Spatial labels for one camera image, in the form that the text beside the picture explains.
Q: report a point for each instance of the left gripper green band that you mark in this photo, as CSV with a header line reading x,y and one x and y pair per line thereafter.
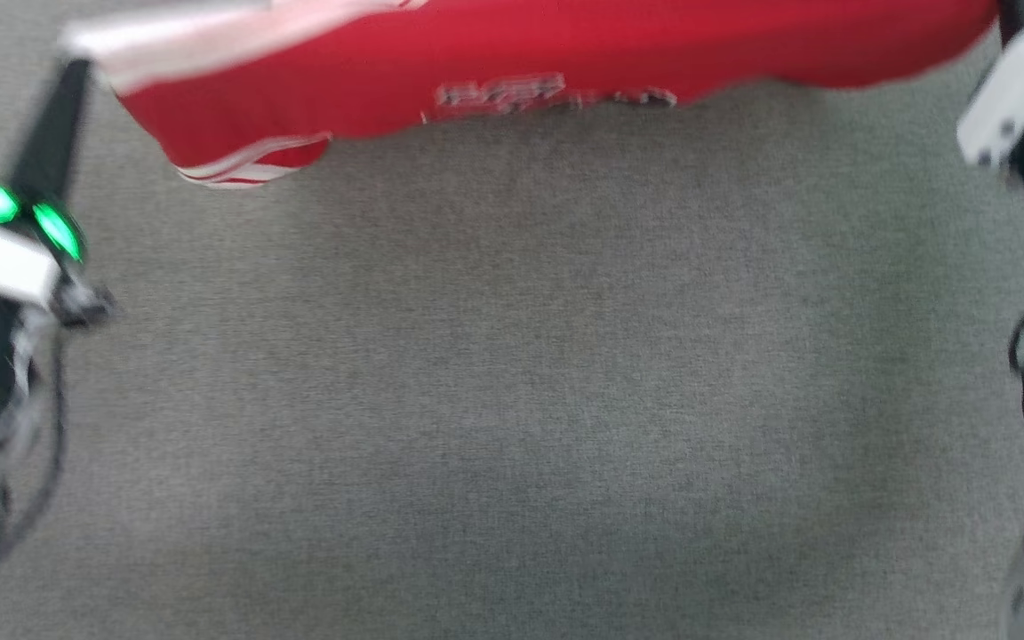
x,y
5,244

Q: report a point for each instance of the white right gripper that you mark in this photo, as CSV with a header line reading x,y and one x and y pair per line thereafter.
x,y
1023,89

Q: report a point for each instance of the red and white striped garment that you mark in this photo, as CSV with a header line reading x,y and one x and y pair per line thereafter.
x,y
565,53

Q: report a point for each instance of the dark left wrist camera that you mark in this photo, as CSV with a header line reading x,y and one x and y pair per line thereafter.
x,y
84,304

